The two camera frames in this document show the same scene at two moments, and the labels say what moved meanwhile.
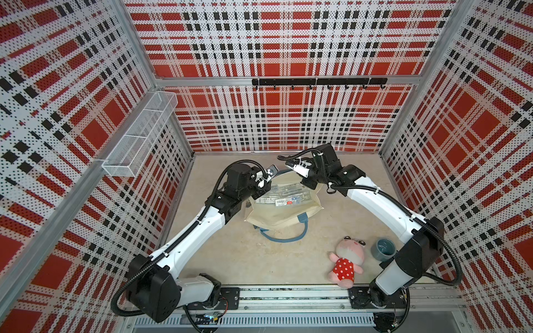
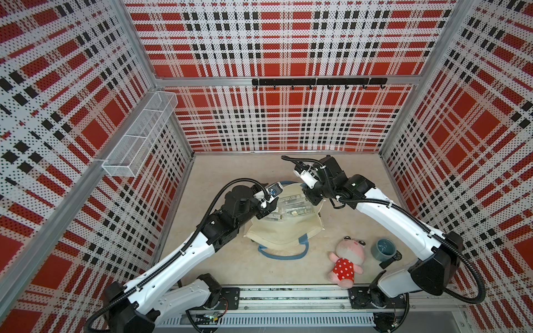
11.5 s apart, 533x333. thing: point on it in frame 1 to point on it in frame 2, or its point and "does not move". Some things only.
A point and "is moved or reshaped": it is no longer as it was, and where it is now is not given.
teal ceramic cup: x=383 y=249 does not move
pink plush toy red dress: x=350 y=255 does not move
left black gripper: x=261 y=191 to x=264 y=212
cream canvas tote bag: x=283 y=202 is moved or reshaped
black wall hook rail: x=327 y=81 does not move
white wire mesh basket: x=135 y=145 does not move
